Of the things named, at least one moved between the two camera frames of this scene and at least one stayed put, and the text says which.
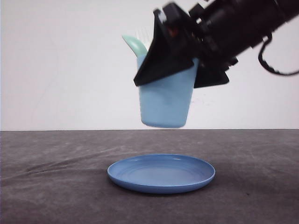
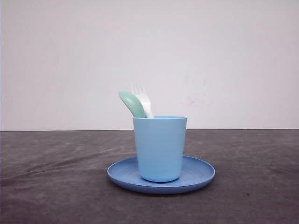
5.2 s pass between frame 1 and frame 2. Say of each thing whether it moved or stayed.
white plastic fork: moved
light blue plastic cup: moved
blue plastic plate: stayed
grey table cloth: stayed
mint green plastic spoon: moved
